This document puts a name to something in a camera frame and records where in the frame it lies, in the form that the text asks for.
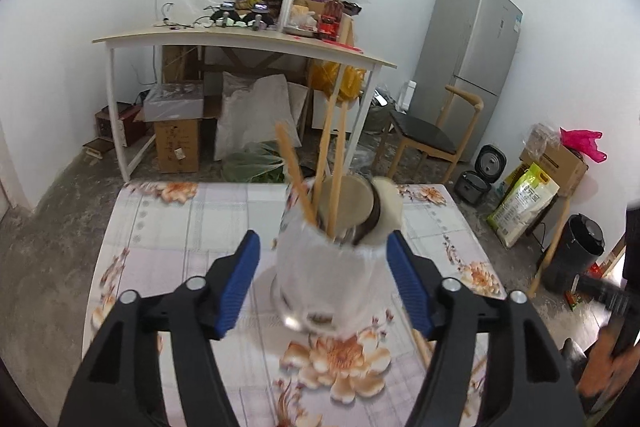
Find bag of green vegetables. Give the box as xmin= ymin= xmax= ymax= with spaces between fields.
xmin=220 ymin=142 xmax=288 ymax=185

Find dark bag of packets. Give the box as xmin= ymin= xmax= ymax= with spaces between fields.
xmin=367 ymin=87 xmax=398 ymax=132

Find yellow plastic bag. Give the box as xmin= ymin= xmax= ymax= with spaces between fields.
xmin=309 ymin=61 xmax=371 ymax=108

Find white sack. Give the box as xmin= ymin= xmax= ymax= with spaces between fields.
xmin=214 ymin=72 xmax=303 ymax=160

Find red packet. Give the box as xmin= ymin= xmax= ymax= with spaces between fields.
xmin=565 ymin=289 xmax=591 ymax=312

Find black bin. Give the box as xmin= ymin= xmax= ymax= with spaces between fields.
xmin=542 ymin=213 xmax=606 ymax=294

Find wooden chair with dark seat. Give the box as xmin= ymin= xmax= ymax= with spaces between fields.
xmin=372 ymin=84 xmax=486 ymax=182

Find round beige spoon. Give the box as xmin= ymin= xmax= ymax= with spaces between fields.
xmin=370 ymin=176 xmax=405 ymax=243

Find grey wrapped box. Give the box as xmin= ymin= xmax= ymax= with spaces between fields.
xmin=142 ymin=82 xmax=207 ymax=122

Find white-legged desk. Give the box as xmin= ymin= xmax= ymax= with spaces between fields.
xmin=91 ymin=27 xmax=398 ymax=182

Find red oil bottles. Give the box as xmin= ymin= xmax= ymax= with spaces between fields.
xmin=319 ymin=0 xmax=346 ymax=40

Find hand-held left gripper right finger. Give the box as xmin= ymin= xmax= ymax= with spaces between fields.
xmin=386 ymin=229 xmax=586 ymax=427

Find dark red wooden box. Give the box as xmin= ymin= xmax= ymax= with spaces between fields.
xmin=95 ymin=103 xmax=156 ymax=148

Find yellow-green rice bag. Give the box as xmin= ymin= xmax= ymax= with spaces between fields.
xmin=487 ymin=162 xmax=561 ymax=250

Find grey refrigerator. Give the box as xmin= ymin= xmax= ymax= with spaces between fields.
xmin=407 ymin=0 xmax=523 ymax=164

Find tall brown cardboard box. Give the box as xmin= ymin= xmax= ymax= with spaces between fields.
xmin=161 ymin=44 xmax=205 ymax=84

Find black rice cooker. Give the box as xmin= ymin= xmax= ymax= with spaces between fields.
xmin=452 ymin=144 xmax=508 ymax=208

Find clear plastic bag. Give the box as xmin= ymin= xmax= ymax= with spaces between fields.
xmin=527 ymin=123 xmax=563 ymax=155

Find open cardboard box of snacks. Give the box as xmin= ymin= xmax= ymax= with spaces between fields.
xmin=280 ymin=0 xmax=356 ymax=45

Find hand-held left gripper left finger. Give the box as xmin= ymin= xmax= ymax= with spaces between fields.
xmin=59 ymin=229 xmax=262 ymax=427

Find steel utensil holder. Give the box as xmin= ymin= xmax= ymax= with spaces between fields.
xmin=270 ymin=174 xmax=396 ymax=333

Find white cabinet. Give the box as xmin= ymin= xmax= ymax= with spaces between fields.
xmin=311 ymin=99 xmax=368 ymax=138

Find pink plastic bag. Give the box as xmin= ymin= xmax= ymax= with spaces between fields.
xmin=560 ymin=127 xmax=608 ymax=164

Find person's right forearm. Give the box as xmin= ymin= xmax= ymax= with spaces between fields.
xmin=577 ymin=319 xmax=633 ymax=410

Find small cardboard box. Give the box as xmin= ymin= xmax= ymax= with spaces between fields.
xmin=152 ymin=119 xmax=201 ymax=174

